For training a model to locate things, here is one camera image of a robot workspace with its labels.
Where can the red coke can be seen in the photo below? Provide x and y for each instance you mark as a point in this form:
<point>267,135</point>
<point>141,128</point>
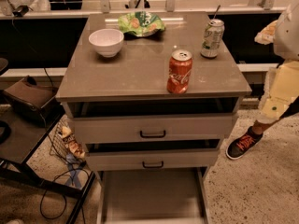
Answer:
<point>180,68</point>

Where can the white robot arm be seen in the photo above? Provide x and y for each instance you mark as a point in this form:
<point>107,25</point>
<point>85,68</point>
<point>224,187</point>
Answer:
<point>286,38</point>

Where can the grey drawer cabinet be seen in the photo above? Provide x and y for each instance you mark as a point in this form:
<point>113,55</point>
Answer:
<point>134,82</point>

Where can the open bottom drawer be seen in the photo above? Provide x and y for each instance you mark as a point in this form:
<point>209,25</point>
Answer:
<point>166,196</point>

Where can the green white soda can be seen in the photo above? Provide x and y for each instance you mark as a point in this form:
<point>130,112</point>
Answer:
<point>212,38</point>

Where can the white bowl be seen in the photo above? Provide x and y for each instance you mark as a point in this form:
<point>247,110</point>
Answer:
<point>107,42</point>

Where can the green chip bag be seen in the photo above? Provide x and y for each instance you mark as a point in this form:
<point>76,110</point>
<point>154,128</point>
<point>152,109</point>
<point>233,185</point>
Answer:
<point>140,24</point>

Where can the snack bag in basket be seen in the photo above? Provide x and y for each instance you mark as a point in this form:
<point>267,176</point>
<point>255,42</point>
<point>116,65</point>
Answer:
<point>71,143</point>

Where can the black orange sneaker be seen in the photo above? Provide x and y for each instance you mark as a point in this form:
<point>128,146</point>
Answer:
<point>244,143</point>

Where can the brown black bag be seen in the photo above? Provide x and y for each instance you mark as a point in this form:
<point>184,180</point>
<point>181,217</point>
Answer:
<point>30,100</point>

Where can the black side table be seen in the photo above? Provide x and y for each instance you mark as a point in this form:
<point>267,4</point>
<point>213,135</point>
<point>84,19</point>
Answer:
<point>24,139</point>

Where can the top drawer with black handle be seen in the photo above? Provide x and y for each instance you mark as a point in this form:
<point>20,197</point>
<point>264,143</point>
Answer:
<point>152,128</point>

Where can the drawer with black handle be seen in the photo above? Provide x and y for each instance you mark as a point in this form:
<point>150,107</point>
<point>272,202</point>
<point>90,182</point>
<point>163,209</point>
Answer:
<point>152,128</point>
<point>157,159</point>

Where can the middle drawer with black handle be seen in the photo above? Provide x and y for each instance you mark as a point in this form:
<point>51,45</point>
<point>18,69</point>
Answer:
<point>157,159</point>

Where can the wire basket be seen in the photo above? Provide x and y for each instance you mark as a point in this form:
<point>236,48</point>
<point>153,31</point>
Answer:
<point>58,147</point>

